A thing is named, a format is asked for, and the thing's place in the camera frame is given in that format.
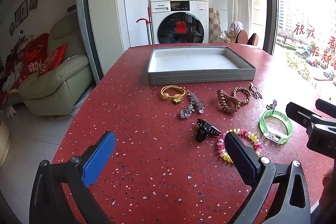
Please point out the silver hand-shaped pendant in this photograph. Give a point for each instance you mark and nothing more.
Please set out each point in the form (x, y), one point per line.
(254, 92)

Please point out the red blanket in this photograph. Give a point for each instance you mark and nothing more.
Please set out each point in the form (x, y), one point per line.
(34, 50)

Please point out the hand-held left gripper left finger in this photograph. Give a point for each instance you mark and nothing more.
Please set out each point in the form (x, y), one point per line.
(99, 155)

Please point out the checkered bag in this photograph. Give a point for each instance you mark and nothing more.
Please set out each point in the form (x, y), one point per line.
(214, 27)

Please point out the pale green sofa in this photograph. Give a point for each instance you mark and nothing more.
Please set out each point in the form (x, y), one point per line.
(57, 90)

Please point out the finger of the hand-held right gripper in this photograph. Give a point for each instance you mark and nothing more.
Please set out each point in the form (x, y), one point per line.
(326, 106)
(296, 112)

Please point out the red cushion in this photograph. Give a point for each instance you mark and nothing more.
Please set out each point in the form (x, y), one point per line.
(53, 58)

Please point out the small narrow picture frame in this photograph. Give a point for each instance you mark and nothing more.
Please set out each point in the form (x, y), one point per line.
(12, 29)

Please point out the grey tray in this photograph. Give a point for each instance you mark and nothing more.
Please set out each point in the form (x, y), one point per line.
(194, 61)

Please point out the large picture frame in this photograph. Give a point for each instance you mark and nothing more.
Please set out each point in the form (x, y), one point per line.
(21, 12)

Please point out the silver heart pendant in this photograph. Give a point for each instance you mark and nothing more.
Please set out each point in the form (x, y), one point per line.
(185, 113)

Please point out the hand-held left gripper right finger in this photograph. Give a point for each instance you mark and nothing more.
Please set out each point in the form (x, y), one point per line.
(242, 158)

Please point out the red window stickers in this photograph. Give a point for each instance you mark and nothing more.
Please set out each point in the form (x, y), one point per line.
(300, 29)

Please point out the white cloth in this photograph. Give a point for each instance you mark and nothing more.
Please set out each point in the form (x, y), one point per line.
(235, 28)

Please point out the silver hair clip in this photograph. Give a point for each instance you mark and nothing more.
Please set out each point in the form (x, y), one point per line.
(195, 103)

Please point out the person's right hand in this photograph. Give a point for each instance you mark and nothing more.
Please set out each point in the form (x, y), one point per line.
(330, 178)

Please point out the black claw clip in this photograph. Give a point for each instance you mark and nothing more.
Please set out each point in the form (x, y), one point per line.
(204, 132)

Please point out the brown chair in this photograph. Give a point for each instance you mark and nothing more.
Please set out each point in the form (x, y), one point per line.
(242, 37)
(254, 39)

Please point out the small square picture frame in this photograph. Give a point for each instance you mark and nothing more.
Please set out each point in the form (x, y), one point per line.
(33, 3)

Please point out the white washing machine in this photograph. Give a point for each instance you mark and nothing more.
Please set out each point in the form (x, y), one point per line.
(162, 10)

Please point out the small silver charm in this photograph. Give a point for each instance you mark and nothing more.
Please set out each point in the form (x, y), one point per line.
(272, 105)

